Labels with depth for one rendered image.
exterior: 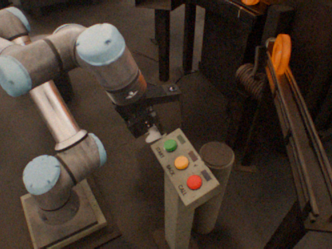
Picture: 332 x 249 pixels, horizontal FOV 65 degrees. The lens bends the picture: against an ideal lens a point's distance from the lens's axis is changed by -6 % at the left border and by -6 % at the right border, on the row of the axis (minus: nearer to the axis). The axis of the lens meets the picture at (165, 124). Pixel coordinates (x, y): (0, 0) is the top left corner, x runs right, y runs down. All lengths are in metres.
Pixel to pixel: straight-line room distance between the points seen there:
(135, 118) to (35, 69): 0.26
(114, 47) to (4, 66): 0.22
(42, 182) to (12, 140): 0.89
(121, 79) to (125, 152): 1.09
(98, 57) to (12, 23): 0.67
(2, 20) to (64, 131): 0.47
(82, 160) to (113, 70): 0.64
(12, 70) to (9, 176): 1.20
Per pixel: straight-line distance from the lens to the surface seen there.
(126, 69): 0.58
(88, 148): 1.16
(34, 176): 1.12
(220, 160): 0.94
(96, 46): 0.54
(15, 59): 0.61
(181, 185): 0.79
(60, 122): 1.14
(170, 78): 2.16
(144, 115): 0.68
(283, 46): 1.11
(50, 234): 1.29
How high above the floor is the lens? 1.24
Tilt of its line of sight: 44 degrees down
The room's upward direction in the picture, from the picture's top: straight up
